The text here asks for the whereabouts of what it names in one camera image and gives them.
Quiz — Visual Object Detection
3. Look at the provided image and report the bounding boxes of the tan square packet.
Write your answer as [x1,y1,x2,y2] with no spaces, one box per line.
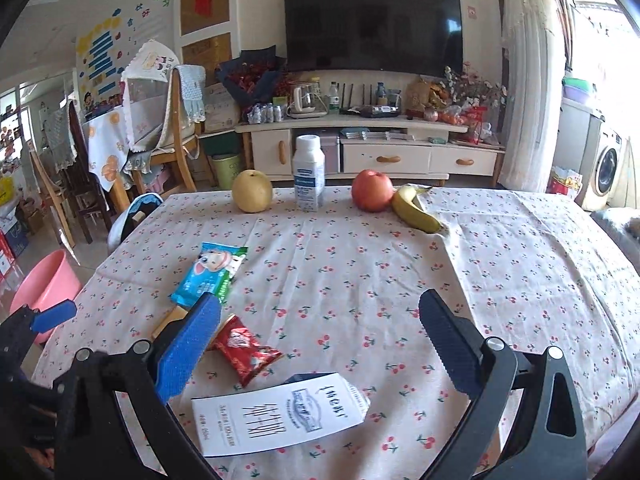
[152,306,188,340]

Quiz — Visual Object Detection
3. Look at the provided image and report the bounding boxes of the red festive snack packet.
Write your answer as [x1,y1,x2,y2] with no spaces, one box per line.
[208,314,283,388]

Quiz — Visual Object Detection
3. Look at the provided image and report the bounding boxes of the blue cow snack packet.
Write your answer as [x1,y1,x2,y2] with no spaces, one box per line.
[170,242,247,310]

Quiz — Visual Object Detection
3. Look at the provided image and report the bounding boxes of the white milk carton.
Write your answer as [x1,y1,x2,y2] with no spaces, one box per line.
[192,373,370,457]

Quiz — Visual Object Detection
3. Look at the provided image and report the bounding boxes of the pink plastic basin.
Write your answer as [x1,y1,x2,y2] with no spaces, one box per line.
[1,249,81,348]

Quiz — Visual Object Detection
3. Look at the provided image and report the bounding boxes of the red gift bags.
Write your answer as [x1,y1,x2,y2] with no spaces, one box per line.
[0,238,14,280]

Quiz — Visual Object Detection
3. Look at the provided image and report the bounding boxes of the light wooden chair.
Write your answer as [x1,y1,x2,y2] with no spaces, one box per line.
[27,141,75,250]

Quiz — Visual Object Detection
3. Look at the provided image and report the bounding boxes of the dark wooden chair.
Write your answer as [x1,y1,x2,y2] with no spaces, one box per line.
[63,100,112,244]

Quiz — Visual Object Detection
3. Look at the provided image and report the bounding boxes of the cherry print tablecloth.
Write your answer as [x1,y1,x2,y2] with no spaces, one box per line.
[32,188,639,479]

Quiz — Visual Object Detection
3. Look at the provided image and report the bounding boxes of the yellow banana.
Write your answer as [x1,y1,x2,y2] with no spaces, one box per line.
[390,185,442,234]

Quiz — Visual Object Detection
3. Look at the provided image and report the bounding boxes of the red apple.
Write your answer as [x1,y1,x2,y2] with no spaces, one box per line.
[352,169,395,212]

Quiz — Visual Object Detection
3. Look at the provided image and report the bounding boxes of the yellow pear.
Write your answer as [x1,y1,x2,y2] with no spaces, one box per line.
[231,169,273,214]

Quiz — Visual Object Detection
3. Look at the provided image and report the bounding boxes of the orange print dining tablecloth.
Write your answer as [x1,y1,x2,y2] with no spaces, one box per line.
[84,106,129,192]

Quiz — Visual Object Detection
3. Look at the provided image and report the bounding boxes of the green waste bin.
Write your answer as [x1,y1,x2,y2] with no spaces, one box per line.
[212,154,244,191]

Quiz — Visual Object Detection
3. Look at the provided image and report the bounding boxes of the cream tv cabinet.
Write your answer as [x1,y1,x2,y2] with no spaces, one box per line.
[235,115,504,186]

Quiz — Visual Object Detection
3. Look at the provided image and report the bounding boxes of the white washing machine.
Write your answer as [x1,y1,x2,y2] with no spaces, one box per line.
[576,122,623,211]

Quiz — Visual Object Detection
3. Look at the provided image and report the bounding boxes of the wooden dining chair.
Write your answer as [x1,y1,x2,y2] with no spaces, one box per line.
[125,64,206,195]

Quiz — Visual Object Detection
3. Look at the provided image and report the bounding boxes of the white milk bottle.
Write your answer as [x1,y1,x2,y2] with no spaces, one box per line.
[292,134,326,211]

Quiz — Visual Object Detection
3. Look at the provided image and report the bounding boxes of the pink storage box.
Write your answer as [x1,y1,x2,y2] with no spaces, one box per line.
[319,132,341,174]

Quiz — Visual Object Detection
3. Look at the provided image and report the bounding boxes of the electric kettle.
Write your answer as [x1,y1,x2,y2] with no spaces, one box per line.
[286,82,328,119]

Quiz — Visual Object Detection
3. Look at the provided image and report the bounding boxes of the dark wrapped flower bouquet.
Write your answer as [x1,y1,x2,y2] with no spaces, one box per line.
[215,46,286,110]

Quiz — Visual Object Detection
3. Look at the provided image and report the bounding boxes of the lace covered air conditioner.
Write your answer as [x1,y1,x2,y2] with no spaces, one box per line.
[499,0,565,193]

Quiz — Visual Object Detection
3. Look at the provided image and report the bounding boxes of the black flat television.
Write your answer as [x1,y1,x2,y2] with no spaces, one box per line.
[284,0,463,77]

